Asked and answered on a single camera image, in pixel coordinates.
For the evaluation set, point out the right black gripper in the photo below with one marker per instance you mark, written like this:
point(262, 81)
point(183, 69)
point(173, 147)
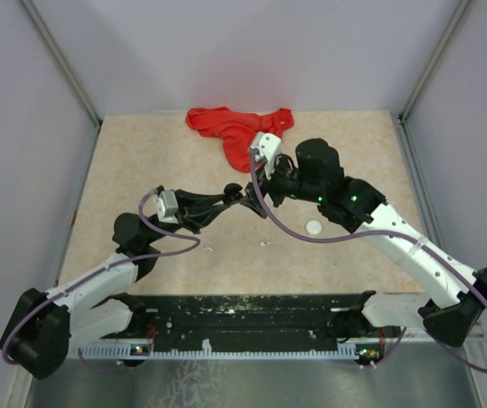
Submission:
point(268, 186)

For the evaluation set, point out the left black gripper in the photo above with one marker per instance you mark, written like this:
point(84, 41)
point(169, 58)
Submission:
point(196, 210)

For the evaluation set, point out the black earbud charging case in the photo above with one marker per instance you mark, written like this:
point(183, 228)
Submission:
point(232, 193)

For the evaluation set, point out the white earbud charging case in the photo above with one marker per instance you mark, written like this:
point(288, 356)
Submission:
point(313, 227)

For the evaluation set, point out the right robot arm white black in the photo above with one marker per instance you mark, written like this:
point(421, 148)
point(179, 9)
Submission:
point(449, 305)

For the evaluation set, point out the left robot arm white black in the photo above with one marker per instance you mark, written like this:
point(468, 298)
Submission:
point(47, 326)

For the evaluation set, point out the red crumpled cloth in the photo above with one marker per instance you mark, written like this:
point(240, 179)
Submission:
point(237, 129)

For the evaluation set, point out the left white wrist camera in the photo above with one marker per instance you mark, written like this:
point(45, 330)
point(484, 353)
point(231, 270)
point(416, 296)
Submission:
point(166, 205)

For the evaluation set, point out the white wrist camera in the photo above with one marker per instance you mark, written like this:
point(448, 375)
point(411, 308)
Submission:
point(166, 205)
point(265, 147)

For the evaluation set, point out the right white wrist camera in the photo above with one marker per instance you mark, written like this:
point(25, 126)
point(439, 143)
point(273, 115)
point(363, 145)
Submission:
point(265, 147)

